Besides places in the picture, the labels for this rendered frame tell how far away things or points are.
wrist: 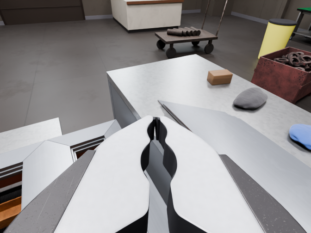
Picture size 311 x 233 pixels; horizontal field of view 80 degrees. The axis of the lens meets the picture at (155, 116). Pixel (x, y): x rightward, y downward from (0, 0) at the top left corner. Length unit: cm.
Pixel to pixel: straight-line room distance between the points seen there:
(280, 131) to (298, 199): 28
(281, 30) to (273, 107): 362
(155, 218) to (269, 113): 57
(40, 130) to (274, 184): 114
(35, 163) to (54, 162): 8
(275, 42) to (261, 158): 400
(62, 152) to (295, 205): 81
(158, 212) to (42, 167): 49
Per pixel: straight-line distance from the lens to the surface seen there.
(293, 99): 305
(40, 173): 87
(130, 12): 598
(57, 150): 93
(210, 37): 447
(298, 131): 76
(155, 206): 69
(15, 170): 98
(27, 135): 127
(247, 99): 84
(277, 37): 449
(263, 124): 78
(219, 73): 96
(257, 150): 63
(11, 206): 107
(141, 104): 77
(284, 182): 59
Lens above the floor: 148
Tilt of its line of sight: 38 degrees down
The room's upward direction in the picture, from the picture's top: 1 degrees clockwise
